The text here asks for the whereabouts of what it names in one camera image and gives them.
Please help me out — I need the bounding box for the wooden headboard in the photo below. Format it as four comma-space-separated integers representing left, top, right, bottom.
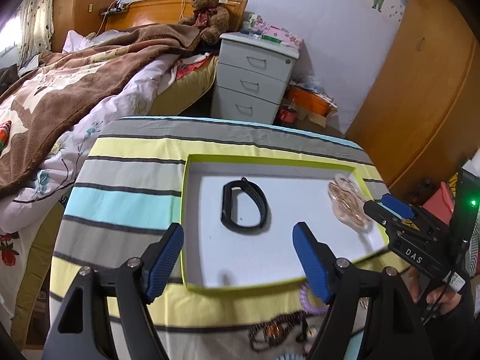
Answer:
103, 0, 248, 32

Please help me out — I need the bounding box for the white three-drawer nightstand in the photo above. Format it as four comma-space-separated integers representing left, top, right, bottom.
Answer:
211, 33, 299, 125

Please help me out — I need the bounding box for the purple spiral hair tie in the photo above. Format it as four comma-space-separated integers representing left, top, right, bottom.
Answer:
298, 281, 331, 316

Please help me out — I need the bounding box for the black smart band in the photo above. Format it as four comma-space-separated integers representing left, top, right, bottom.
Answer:
220, 177, 269, 234

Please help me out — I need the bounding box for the brown fleece blanket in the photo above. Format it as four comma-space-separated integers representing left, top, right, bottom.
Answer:
1, 24, 201, 196

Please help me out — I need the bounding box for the red green striped cushion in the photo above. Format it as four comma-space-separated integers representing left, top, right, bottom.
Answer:
0, 120, 11, 153

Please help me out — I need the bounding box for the patterned curtain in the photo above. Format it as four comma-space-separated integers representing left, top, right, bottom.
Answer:
18, 0, 55, 68

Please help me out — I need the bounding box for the green shallow box tray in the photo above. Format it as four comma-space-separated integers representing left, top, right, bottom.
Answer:
181, 154, 387, 292

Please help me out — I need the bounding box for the pink plastic bucket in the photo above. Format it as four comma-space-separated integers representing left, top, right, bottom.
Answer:
422, 181, 454, 224

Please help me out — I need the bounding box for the floral white quilt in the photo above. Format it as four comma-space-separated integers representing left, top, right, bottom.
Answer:
1, 55, 179, 329

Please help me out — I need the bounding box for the black hair tie pink ball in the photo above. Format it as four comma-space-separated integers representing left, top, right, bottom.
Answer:
295, 319, 318, 354

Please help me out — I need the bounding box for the red small can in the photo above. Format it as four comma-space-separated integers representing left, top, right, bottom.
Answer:
278, 105, 298, 125

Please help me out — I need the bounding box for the orange storage bin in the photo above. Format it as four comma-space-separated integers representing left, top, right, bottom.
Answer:
287, 86, 330, 116

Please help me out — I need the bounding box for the right hand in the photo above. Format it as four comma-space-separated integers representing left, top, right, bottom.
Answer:
408, 267, 462, 314

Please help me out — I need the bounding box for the rose gold hair claw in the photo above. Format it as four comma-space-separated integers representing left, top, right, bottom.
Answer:
328, 173, 371, 233

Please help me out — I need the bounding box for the pink flat box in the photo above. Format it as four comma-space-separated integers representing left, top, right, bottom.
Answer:
262, 25, 304, 50

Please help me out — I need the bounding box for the brown teddy bear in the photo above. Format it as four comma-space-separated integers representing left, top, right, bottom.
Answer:
179, 0, 230, 45

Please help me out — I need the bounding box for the wooden wardrobe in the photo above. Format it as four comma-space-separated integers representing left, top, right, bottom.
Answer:
346, 0, 479, 201

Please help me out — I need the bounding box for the striped tablecloth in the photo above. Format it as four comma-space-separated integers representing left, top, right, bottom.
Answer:
49, 117, 387, 359

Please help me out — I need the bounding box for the dark red bead necklace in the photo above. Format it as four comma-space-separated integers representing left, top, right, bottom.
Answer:
247, 310, 309, 352

